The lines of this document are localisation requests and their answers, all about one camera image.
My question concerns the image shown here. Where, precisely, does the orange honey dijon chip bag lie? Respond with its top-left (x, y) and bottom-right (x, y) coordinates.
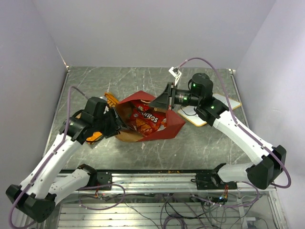
top-left (84, 91), bottom-right (120, 149)

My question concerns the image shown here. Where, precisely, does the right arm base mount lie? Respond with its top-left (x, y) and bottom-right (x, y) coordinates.
top-left (191, 170), bottom-right (238, 190)

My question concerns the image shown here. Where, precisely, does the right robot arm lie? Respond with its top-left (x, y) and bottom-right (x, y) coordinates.
top-left (149, 73), bottom-right (286, 189)

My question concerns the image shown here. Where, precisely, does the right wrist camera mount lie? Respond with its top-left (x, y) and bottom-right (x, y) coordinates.
top-left (168, 67), bottom-right (182, 86)

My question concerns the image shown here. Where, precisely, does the aluminium rail frame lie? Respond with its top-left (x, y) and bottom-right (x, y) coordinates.
top-left (14, 170), bottom-right (289, 229)

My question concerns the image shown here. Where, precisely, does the cable bundle under table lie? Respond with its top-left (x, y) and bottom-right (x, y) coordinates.
top-left (78, 181), bottom-right (263, 229)

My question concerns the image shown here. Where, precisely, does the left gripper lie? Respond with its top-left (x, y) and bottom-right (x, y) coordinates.
top-left (93, 106), bottom-right (129, 138)

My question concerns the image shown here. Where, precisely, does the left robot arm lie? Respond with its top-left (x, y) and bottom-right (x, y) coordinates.
top-left (6, 97), bottom-right (127, 223)

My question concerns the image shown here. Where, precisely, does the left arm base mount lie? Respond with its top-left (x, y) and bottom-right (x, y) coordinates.
top-left (77, 164), bottom-right (112, 190)

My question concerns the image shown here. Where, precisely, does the small whiteboard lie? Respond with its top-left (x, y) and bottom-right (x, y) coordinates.
top-left (177, 93), bottom-right (242, 127)

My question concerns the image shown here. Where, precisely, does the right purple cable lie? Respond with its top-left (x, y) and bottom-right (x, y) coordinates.
top-left (177, 57), bottom-right (292, 208)

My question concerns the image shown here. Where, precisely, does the purple cable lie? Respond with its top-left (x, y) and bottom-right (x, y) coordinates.
top-left (177, 57), bottom-right (292, 208)
top-left (8, 85), bottom-right (89, 229)

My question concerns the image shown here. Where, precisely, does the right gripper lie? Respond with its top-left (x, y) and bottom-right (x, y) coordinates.
top-left (149, 82), bottom-right (201, 110)

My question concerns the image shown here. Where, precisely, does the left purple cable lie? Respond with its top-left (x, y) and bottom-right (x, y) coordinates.
top-left (8, 85), bottom-right (89, 229)

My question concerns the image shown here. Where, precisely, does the red doritos bag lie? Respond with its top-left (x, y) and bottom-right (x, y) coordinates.
top-left (128, 100), bottom-right (167, 136)

